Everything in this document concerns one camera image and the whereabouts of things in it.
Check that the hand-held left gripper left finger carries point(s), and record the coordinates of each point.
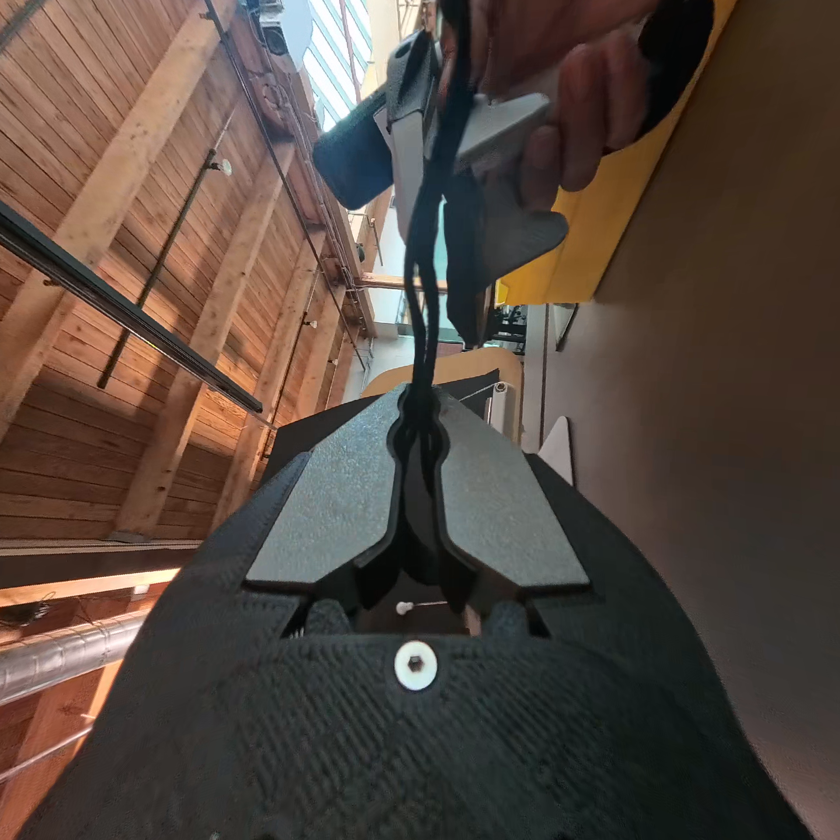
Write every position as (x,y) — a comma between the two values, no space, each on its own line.
(328,505)

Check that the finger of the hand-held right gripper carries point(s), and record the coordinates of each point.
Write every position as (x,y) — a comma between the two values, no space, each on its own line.
(407,164)
(505,124)

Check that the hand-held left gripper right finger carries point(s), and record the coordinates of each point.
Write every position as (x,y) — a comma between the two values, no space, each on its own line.
(512,512)

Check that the yellow plastic bin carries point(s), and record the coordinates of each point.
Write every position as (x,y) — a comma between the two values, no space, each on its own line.
(590,262)

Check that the person's right hand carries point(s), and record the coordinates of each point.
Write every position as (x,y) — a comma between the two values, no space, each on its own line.
(590,98)

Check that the black wooden book stand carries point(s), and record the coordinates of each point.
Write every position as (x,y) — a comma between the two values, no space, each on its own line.
(472,364)

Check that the black office chair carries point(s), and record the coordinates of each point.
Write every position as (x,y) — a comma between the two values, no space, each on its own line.
(512,325)

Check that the black ceiling pipe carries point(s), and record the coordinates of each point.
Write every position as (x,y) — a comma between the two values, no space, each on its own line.
(157,269)

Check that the black ceiling rail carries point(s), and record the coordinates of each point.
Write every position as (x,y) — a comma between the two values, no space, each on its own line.
(131,308)

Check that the silver duct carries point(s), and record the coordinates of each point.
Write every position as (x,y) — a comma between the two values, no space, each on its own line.
(65,656)

